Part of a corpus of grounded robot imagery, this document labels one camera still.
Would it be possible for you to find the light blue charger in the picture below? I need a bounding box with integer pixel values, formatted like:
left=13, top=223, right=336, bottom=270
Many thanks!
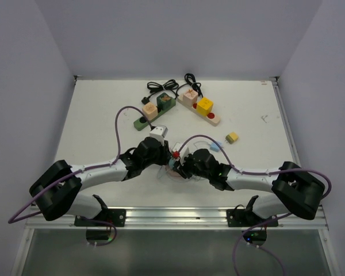
left=210, top=142, right=223, bottom=152

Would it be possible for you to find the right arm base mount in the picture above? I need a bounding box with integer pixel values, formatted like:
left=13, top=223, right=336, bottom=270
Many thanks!
left=226, top=194, right=281, bottom=227

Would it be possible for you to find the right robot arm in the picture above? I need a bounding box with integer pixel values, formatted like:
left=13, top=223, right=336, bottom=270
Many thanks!
left=172, top=149, right=325, bottom=226

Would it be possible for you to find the yellow cube adapter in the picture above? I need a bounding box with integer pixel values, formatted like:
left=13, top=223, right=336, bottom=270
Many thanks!
left=196, top=97, right=213, bottom=117

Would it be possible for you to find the black cord of green strip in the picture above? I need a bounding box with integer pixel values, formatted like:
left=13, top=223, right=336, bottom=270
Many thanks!
left=140, top=79, right=179, bottom=105

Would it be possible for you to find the dark green cube adapter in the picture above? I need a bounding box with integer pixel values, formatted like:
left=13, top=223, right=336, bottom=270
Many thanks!
left=156, top=93, right=172, bottom=111

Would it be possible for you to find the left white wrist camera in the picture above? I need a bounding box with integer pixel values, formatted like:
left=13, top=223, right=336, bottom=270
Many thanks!
left=149, top=125, right=168, bottom=145

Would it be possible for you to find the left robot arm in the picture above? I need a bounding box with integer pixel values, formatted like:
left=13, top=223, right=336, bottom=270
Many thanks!
left=29, top=137, right=171, bottom=221

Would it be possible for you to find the pink round socket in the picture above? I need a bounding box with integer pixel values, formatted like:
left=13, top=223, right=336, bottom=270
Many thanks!
left=166, top=167, right=183, bottom=179

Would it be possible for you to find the light teal charger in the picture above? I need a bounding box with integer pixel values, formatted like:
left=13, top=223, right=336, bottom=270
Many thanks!
left=168, top=159, right=175, bottom=168

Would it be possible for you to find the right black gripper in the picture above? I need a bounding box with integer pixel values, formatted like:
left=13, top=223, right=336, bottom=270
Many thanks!
left=173, top=153, right=211, bottom=180

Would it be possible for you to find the black cord of beige strip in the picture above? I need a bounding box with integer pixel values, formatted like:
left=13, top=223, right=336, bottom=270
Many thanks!
left=175, top=73, right=204, bottom=98

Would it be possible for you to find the aluminium rail frame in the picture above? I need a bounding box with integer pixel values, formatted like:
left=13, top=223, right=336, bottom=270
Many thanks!
left=25, top=205, right=328, bottom=231

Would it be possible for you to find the beige wooden power strip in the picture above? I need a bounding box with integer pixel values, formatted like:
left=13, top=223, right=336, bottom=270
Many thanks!
left=177, top=94, right=220, bottom=127

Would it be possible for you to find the light pink cube adapter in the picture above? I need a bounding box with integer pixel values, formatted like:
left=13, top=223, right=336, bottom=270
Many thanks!
left=183, top=89, right=198, bottom=106

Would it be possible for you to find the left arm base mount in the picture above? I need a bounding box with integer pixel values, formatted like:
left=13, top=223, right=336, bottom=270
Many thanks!
left=74, top=195, right=126, bottom=227

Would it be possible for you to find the olive yellow charger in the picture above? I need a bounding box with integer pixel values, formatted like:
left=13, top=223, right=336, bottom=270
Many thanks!
left=225, top=132, right=239, bottom=144

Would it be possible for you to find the green power strip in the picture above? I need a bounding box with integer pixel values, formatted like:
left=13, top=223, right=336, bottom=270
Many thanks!
left=133, top=98, right=176, bottom=131

